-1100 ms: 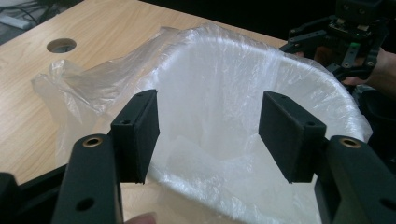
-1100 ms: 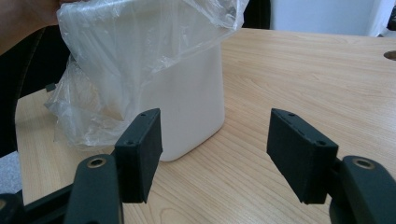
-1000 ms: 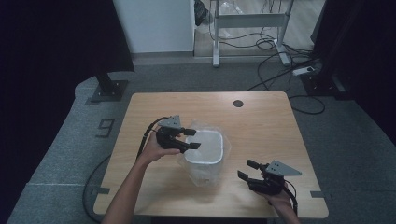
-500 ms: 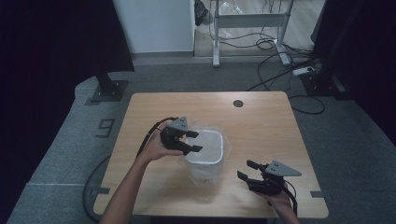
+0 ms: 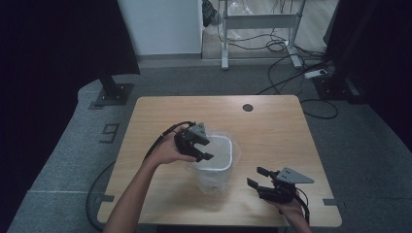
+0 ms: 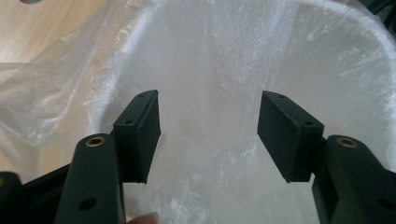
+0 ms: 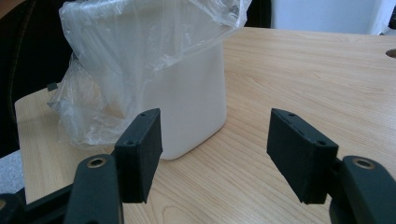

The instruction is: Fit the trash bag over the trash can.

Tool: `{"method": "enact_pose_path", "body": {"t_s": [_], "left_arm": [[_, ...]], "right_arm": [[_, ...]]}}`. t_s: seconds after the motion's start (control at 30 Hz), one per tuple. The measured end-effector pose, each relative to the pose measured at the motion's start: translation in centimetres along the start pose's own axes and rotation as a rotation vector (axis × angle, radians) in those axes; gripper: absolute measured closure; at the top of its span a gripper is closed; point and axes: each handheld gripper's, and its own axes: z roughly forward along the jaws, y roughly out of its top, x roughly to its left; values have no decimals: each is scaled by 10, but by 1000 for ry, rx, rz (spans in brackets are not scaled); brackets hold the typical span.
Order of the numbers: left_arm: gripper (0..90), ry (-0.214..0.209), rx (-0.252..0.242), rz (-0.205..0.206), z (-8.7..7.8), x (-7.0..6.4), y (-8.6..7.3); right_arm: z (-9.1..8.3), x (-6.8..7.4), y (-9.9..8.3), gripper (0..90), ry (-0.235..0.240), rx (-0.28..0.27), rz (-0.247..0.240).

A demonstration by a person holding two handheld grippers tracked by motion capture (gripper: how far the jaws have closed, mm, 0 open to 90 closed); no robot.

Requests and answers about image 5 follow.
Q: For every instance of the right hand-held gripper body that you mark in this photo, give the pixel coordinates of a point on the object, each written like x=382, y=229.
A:
x=288, y=176

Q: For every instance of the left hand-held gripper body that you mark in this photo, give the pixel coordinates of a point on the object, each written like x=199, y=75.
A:
x=194, y=134

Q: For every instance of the white plastic bin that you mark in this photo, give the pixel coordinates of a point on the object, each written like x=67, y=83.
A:
x=213, y=155

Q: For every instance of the clear plastic bag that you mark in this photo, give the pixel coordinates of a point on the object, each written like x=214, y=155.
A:
x=212, y=181

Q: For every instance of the person's right hand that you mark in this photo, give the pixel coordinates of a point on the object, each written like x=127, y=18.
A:
x=291, y=208

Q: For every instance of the person's left hand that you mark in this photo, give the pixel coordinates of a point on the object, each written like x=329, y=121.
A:
x=165, y=150

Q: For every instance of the white power strip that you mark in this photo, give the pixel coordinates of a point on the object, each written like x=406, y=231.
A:
x=315, y=73

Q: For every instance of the white panel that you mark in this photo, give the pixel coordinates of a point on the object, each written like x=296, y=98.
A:
x=162, y=26

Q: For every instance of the black bag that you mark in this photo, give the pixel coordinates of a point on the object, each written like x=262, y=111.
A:
x=209, y=13

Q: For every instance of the black curtain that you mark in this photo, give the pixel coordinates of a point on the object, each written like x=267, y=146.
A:
x=48, y=48
x=382, y=64

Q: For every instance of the black stand with base plate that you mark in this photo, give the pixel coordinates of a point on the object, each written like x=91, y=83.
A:
x=113, y=92

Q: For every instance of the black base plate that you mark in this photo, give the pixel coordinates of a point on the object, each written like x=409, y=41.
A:
x=336, y=90

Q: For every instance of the grey metal stand frame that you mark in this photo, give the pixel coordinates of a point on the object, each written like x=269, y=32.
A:
x=259, y=21

